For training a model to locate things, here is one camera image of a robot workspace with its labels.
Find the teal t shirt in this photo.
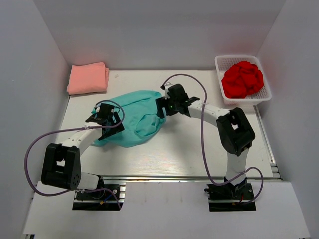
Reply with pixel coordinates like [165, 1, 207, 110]
[92, 90, 166, 148]

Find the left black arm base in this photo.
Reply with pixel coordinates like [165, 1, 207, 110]
[72, 184, 126, 211]

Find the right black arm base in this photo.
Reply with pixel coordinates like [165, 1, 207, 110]
[204, 183, 256, 212]

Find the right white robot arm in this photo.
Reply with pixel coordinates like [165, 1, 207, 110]
[109, 92, 255, 186]

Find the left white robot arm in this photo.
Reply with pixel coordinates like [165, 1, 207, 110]
[41, 113, 124, 191]

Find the folded pink t shirt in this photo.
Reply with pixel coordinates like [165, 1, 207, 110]
[67, 62, 109, 95]

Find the white plastic basket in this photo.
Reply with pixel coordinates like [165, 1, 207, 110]
[215, 55, 272, 106]

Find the crumpled red t shirt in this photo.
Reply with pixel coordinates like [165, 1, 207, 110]
[221, 61, 264, 99]

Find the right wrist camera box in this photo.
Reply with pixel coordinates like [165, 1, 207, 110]
[164, 84, 188, 101]

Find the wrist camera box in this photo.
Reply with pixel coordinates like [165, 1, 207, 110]
[164, 84, 188, 101]
[85, 103, 115, 123]

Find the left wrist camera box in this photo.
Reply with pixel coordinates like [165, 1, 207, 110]
[85, 103, 115, 123]

